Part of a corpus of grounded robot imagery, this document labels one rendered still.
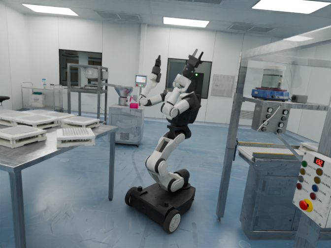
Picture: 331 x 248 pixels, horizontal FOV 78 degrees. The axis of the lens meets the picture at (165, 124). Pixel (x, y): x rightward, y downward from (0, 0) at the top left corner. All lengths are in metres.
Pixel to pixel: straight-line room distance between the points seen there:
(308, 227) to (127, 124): 3.27
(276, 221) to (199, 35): 5.63
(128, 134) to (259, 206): 2.69
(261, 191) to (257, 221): 0.30
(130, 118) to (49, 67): 4.21
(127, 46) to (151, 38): 0.79
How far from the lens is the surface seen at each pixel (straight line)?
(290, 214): 2.25
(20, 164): 1.35
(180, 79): 1.64
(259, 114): 1.65
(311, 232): 1.25
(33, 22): 7.86
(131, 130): 3.95
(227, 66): 6.91
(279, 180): 2.01
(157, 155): 1.90
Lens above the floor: 1.32
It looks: 12 degrees down
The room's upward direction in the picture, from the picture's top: 5 degrees clockwise
